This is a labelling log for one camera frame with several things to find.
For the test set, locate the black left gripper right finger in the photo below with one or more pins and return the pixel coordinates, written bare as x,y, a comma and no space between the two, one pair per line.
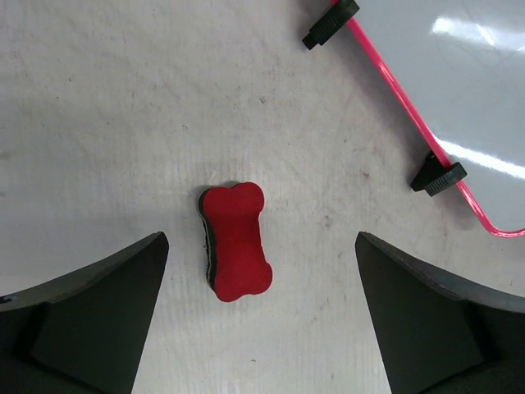
439,332

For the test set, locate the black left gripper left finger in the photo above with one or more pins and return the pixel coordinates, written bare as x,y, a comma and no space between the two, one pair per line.
83,332

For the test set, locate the red whiteboard eraser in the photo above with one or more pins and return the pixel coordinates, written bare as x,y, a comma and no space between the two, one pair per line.
237,265

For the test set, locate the pink framed whiteboard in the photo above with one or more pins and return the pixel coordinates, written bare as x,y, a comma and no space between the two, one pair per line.
457,68

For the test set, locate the black right stand foot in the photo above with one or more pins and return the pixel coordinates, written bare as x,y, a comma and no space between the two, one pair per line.
433,177

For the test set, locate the black stand foot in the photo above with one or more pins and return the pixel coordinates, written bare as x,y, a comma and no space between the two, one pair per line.
433,177
331,21

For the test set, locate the black left stand foot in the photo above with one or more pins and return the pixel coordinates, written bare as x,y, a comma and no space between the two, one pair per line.
331,21

